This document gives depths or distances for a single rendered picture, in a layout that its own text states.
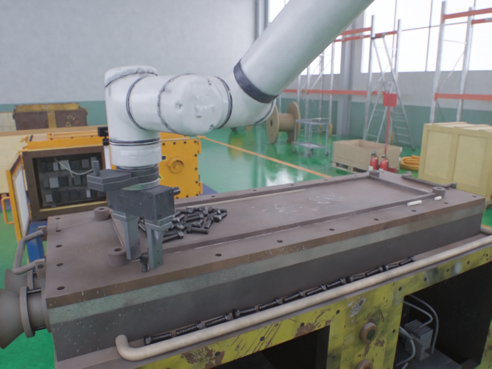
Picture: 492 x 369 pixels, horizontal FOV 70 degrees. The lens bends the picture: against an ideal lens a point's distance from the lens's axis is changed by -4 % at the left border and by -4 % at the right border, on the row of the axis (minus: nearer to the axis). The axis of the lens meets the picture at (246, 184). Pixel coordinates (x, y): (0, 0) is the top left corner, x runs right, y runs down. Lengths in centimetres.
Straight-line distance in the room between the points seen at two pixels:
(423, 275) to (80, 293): 84
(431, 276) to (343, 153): 692
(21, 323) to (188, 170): 281
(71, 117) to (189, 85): 862
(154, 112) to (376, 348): 84
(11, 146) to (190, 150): 367
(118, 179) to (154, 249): 15
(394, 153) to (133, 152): 732
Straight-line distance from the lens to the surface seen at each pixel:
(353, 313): 96
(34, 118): 911
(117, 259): 77
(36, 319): 87
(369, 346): 107
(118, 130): 64
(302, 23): 54
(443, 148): 641
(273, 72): 58
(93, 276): 76
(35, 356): 295
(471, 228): 139
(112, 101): 64
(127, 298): 74
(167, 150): 342
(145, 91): 57
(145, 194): 64
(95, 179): 63
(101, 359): 77
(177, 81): 52
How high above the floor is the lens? 171
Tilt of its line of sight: 15 degrees down
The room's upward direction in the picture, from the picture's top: straight up
